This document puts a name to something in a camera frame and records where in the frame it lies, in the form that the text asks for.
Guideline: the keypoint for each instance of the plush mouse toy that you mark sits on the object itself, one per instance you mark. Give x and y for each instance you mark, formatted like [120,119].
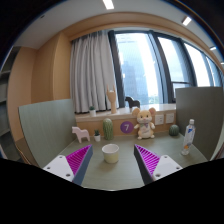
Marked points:
[144,125]

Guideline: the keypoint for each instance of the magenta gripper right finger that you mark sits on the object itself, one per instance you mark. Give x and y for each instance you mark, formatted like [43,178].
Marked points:
[153,167]

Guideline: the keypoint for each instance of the round green ceramic cactus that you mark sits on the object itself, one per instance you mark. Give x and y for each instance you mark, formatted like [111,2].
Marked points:
[174,130]

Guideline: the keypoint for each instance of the grey curtain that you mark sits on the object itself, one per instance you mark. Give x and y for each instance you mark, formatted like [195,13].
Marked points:
[91,72]

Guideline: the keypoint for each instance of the tall green ceramic cactus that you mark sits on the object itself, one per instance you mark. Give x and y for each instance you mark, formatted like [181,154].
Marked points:
[108,129]

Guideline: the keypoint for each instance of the right green desk partition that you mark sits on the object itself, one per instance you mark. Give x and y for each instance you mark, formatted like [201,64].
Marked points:
[205,105]

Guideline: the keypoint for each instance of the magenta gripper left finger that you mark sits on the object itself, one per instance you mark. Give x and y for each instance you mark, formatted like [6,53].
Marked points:
[73,166]

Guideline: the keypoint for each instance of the green desk partition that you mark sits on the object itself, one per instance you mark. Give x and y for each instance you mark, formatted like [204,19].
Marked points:
[205,105]
[47,128]

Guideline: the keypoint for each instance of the white wall switch socket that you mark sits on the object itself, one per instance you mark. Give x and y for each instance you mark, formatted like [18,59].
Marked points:
[170,118]

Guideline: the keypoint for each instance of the pale yellow paper cup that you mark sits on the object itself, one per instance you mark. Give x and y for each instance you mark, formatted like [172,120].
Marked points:
[111,153]

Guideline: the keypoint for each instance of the white wall power socket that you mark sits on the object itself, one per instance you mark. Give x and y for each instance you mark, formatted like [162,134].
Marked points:
[159,119]

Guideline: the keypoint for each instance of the wooden hand sculpture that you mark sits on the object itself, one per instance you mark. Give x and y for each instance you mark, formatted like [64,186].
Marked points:
[111,94]

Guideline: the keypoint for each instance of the black horse figure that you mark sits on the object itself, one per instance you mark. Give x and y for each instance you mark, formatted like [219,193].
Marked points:
[132,103]

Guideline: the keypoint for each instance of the pink wooden horse figure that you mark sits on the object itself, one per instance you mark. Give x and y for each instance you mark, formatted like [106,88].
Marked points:
[80,133]

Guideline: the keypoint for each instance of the small potted plant on desk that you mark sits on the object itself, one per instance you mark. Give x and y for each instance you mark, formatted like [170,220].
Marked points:
[97,135]

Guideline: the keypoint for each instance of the purple round number seven sign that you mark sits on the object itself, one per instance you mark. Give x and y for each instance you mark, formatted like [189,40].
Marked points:
[126,127]

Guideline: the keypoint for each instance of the grey shelving unit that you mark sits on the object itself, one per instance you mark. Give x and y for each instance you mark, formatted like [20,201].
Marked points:
[7,145]

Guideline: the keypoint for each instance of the left green desk partition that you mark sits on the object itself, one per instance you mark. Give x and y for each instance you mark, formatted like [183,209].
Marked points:
[47,128]

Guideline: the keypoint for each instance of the clear plastic water bottle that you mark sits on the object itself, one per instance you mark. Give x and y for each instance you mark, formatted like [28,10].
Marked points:
[188,137]

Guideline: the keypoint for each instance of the small potted plant on sill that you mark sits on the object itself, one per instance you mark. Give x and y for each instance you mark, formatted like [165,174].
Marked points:
[92,111]

